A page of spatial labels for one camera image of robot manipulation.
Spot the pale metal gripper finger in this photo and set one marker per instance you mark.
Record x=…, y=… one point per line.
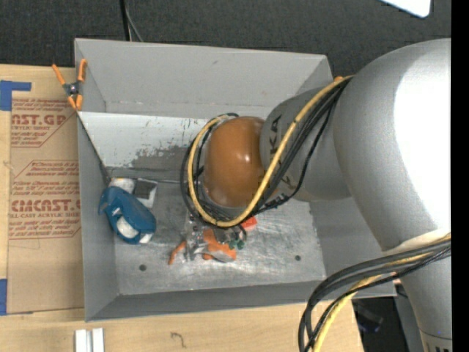
x=190, y=252
x=202, y=249

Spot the red and white small block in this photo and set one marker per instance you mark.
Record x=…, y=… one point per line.
x=251, y=225

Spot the white and grey small box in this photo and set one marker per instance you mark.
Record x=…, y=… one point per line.
x=146, y=193

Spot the blue and white plastic toy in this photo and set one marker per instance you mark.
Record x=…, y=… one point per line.
x=128, y=215

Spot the brown cardboard board red print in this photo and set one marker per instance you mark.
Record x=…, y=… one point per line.
x=44, y=270

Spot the grey metal bin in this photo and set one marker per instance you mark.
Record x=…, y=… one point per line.
x=154, y=79

